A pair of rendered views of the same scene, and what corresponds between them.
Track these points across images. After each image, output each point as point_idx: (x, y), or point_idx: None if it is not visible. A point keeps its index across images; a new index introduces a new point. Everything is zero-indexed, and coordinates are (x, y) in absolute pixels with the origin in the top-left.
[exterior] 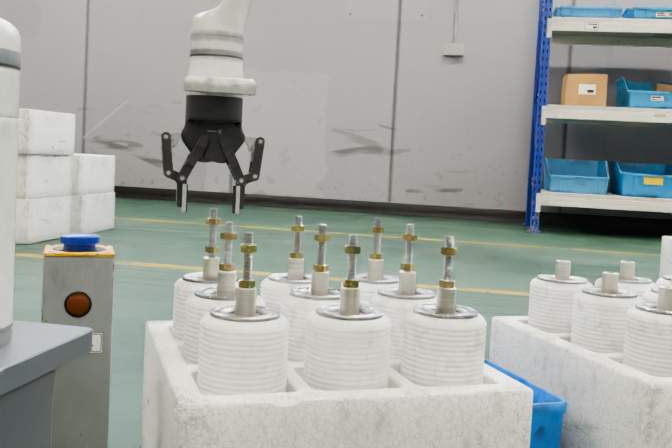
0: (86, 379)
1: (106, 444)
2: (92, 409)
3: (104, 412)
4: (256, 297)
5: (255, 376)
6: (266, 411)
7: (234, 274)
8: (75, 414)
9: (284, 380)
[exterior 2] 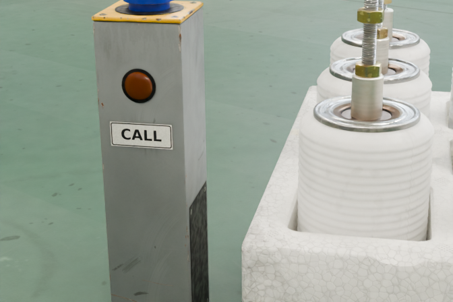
0: (156, 181)
1: (187, 262)
2: (166, 218)
3: (181, 224)
4: (415, 78)
5: (364, 212)
6: (369, 269)
7: (384, 43)
8: (147, 222)
9: (418, 218)
